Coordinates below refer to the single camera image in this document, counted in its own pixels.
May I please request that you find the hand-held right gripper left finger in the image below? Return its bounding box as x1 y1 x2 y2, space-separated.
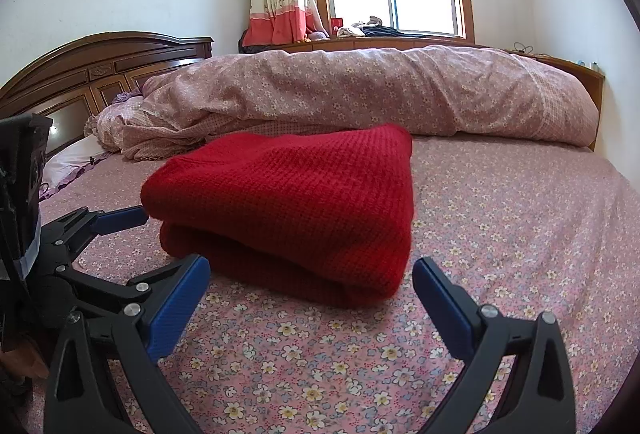
44 256 211 434

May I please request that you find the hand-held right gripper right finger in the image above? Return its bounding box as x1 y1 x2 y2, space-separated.
412 256 577 434

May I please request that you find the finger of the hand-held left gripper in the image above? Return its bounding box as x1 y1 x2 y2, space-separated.
42 206 151 265
27 254 202 322

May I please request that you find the red knit sweater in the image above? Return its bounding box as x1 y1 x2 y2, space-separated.
140 124 416 309

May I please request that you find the person's left hand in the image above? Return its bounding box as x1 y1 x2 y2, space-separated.
0 347 51 382

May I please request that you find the white pillow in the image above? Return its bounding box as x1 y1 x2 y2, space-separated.
42 136 109 195

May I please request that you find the pink floral bed sheet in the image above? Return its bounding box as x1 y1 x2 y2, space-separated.
37 134 640 434

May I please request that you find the purple cloth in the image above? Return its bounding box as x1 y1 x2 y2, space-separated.
112 90 147 109

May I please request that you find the dark wooden headboard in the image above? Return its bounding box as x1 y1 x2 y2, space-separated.
0 31 215 155

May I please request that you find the pink floral duvet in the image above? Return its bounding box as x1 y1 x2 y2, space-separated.
85 46 600 162

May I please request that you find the dark cloth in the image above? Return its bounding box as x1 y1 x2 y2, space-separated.
360 26 427 38

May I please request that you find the white cloth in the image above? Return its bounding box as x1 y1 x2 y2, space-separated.
336 16 384 38

